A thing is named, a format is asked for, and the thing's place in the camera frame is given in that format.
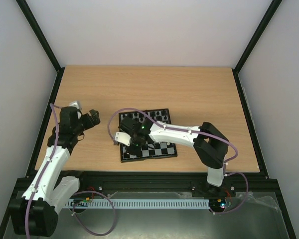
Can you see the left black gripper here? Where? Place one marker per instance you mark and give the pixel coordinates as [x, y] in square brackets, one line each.
[96, 118]

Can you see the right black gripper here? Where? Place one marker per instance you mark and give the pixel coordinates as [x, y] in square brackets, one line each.
[127, 124]

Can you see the black magnetic chess board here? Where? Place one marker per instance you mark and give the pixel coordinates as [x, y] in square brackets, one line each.
[152, 150]

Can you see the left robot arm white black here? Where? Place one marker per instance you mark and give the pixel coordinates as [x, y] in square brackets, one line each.
[36, 212]

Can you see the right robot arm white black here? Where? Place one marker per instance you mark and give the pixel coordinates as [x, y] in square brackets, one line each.
[209, 143]

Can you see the black chess piece row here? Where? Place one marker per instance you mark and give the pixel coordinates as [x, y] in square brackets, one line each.
[157, 115]

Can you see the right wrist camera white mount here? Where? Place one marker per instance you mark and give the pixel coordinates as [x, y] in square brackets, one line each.
[122, 138]

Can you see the light blue slotted cable duct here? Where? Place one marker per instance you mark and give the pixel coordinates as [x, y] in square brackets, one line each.
[140, 204]

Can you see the left frame post black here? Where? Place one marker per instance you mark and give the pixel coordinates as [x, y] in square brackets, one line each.
[28, 14]

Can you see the frame post black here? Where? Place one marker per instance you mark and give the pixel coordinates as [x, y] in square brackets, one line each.
[28, 14]
[270, 12]

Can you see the black aluminium frame rail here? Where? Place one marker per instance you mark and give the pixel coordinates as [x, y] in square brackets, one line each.
[155, 182]

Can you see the right frame post black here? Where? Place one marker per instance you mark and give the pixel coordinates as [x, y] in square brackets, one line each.
[270, 12]

